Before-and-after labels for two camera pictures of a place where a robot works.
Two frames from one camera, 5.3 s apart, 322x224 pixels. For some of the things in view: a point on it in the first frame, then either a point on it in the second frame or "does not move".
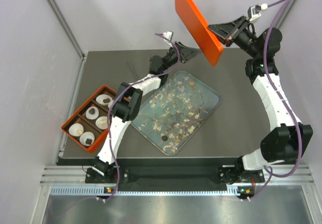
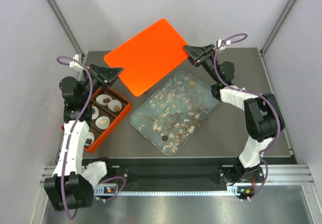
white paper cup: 85,135 does not move
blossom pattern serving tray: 170,114 does not move
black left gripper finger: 181,45 -> 103,72
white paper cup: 99,125 does not move
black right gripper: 226,32 -> 200,54
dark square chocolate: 88,141 does not move
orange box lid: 195,25 -> 147,57
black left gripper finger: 187,53 -> 109,74
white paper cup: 92,116 does not move
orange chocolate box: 89,125 does not move
